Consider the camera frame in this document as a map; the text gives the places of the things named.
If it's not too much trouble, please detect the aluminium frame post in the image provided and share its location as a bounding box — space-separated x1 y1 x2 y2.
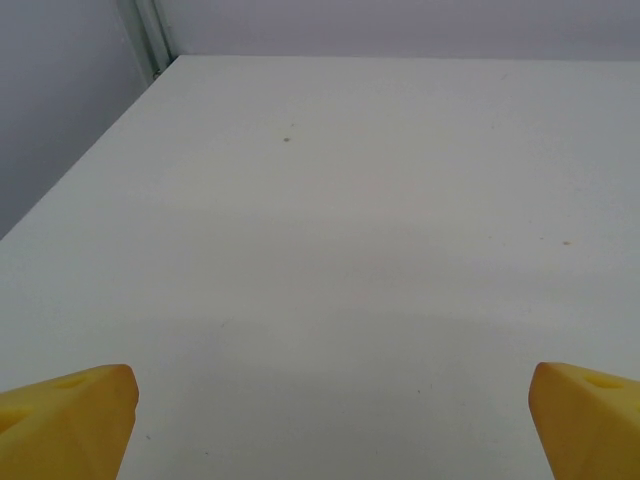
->
117 0 174 81

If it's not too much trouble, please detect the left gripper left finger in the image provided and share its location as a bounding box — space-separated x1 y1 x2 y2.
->
0 363 141 480

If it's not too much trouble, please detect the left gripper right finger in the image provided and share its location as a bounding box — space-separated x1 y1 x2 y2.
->
528 361 640 480

